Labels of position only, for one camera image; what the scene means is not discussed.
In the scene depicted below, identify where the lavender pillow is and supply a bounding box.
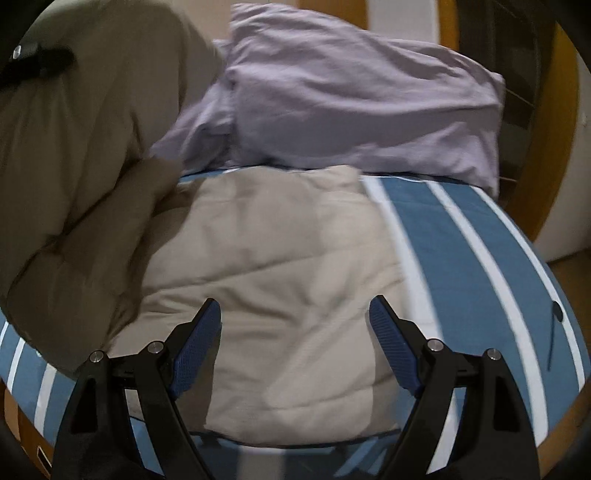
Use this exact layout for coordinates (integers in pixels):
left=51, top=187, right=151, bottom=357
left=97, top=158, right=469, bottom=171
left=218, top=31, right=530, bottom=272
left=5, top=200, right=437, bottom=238
left=149, top=38, right=242, bottom=174
left=225, top=3, right=505, bottom=195

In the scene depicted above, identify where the beige puffer jacket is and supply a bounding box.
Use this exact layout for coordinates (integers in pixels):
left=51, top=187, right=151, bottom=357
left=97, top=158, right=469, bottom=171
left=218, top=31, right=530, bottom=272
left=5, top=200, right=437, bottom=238
left=1, top=1, right=406, bottom=446

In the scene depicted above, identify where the lavender pillow right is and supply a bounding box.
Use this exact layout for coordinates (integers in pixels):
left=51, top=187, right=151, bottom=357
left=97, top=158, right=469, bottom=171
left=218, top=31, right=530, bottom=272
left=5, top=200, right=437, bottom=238
left=225, top=3, right=505, bottom=195

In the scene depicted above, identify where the lavender pillow left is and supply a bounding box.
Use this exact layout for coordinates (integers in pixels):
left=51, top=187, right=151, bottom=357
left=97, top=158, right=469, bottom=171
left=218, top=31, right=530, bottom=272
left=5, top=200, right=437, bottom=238
left=149, top=38, right=242, bottom=174

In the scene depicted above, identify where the black cable on bed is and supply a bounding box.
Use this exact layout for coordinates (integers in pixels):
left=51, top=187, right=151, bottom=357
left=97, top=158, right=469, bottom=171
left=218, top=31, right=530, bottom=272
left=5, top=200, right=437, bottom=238
left=546, top=300, right=565, bottom=372

